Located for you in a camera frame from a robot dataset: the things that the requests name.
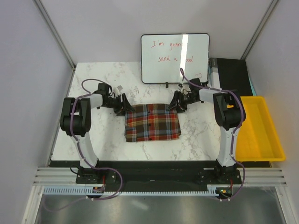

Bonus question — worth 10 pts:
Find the yellow plastic bin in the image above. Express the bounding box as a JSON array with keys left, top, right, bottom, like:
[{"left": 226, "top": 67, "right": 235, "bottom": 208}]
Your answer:
[{"left": 236, "top": 96, "right": 286, "bottom": 162}]

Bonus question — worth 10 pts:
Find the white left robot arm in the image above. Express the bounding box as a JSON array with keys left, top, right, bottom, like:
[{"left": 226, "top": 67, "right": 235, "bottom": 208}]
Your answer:
[{"left": 60, "top": 82, "right": 135, "bottom": 183}]

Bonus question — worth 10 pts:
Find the small whiteboard with stand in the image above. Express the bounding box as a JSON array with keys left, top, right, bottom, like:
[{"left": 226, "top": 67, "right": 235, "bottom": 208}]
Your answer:
[{"left": 141, "top": 33, "right": 210, "bottom": 84}]

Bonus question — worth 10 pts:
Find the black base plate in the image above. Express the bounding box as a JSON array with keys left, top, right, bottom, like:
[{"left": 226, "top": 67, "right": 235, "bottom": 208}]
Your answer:
[{"left": 76, "top": 161, "right": 242, "bottom": 191}]

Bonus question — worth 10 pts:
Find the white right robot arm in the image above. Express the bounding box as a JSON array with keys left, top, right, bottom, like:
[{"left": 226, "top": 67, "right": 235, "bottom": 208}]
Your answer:
[{"left": 167, "top": 78, "right": 246, "bottom": 167}]

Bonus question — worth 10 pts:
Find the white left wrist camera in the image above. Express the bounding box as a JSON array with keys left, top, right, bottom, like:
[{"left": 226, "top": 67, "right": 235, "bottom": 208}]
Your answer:
[{"left": 113, "top": 85, "right": 123, "bottom": 97}]

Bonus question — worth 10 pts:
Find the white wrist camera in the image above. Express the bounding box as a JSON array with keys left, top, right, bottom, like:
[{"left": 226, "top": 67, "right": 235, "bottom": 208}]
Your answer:
[
  {"left": 113, "top": 85, "right": 123, "bottom": 97},
  {"left": 178, "top": 84, "right": 191, "bottom": 95}
]

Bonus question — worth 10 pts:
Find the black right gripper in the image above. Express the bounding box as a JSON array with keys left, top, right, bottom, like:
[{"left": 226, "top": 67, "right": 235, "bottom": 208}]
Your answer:
[{"left": 166, "top": 91, "right": 197, "bottom": 115}]

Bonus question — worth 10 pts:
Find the aluminium extrusion rail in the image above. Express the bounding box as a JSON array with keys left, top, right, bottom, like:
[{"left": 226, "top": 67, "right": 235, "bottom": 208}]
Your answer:
[{"left": 33, "top": 168, "right": 287, "bottom": 187}]

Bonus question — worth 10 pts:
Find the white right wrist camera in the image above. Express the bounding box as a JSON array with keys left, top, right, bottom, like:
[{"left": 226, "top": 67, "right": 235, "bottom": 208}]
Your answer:
[{"left": 178, "top": 84, "right": 191, "bottom": 95}]

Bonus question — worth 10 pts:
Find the black flat box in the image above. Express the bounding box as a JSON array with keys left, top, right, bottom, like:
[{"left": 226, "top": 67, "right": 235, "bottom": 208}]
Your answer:
[{"left": 208, "top": 58, "right": 253, "bottom": 96}]

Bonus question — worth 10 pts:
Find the plaid long sleeve shirt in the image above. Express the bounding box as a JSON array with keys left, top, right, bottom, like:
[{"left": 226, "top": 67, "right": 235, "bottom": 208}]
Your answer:
[{"left": 124, "top": 104, "right": 181, "bottom": 142}]

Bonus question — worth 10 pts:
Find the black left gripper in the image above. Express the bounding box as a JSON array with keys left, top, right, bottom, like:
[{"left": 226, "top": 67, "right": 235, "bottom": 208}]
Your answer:
[{"left": 103, "top": 94, "right": 135, "bottom": 117}]

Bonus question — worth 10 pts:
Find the white slotted cable duct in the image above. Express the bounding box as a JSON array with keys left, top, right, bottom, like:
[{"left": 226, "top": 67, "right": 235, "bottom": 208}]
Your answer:
[{"left": 43, "top": 186, "right": 228, "bottom": 196}]

